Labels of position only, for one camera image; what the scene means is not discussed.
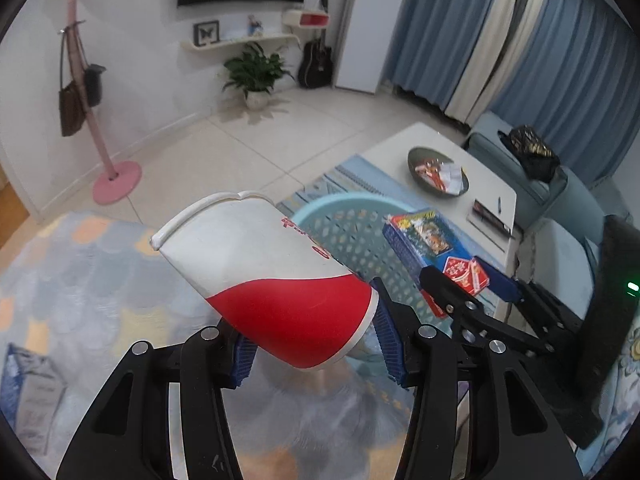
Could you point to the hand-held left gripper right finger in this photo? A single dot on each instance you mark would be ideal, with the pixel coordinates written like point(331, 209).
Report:
point(390, 350)

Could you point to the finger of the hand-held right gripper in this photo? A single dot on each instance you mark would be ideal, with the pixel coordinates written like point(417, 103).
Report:
point(502, 282)
point(440, 290)

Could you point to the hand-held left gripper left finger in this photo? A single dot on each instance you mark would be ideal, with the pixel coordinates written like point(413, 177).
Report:
point(245, 360)

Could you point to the blue red printed box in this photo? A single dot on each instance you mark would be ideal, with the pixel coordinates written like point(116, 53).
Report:
point(425, 240)

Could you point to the red and white paper cup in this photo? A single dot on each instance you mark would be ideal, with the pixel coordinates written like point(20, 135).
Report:
point(260, 270)

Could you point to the light blue plastic basket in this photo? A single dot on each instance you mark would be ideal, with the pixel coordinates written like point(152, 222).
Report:
point(350, 240)

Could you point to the floral cloth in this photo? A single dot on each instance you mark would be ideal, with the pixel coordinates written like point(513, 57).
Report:
point(625, 410)

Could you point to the pale sofa seat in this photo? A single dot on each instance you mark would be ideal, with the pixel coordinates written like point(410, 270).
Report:
point(560, 270)

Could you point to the teal sofa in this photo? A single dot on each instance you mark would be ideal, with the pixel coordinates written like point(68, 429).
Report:
point(575, 200)

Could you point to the pile of wrapped snacks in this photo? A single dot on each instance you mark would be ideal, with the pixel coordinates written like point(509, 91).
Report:
point(442, 175)

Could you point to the dark grey bowl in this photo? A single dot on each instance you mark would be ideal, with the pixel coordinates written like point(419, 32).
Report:
point(417, 167)

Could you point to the white coffee table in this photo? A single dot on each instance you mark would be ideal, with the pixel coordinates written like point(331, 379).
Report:
point(390, 160)

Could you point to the white sheer curtain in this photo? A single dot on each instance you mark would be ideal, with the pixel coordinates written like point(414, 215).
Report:
point(485, 75)

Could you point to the blue white milk carton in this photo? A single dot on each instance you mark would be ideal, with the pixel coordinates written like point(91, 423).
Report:
point(35, 395)

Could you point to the pink coat rack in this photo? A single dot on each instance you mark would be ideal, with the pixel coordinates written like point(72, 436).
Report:
point(117, 185)

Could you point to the blue curtain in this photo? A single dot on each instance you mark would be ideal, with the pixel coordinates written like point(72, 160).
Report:
point(440, 25)
point(575, 70)

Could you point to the black acoustic guitar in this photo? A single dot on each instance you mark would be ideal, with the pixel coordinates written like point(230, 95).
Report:
point(316, 67)

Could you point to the white standing air conditioner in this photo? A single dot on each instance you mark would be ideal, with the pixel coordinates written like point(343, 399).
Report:
point(372, 25)

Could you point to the potted green plant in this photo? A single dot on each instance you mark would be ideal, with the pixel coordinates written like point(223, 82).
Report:
point(257, 72)

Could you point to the brown tote bag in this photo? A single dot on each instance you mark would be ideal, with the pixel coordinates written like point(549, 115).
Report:
point(71, 110)

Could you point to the small black bag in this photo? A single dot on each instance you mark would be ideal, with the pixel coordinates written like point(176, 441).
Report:
point(94, 85)

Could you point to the pen holder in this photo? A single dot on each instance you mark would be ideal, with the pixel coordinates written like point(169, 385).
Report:
point(255, 26)

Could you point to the framed butterfly picture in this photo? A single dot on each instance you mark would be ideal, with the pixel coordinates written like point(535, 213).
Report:
point(206, 32)

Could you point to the white red wall cabinet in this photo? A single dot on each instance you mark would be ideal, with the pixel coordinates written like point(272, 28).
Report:
point(307, 19)

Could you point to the short curved white wall shelf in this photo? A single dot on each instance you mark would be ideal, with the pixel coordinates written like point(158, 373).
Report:
point(235, 42)

